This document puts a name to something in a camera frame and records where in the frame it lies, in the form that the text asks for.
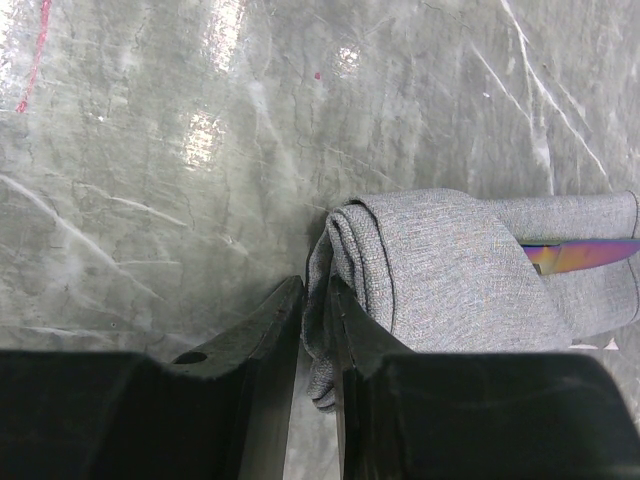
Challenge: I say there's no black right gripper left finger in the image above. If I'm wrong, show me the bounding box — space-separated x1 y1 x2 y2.
169 276 304 479

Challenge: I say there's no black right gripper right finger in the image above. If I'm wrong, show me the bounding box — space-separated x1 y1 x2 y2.
327 278 400 479

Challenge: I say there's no iridescent purple knife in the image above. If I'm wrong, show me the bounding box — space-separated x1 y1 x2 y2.
520 239 639 276

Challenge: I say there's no grey cloth napkin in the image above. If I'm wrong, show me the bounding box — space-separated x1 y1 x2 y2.
302 189 639 412

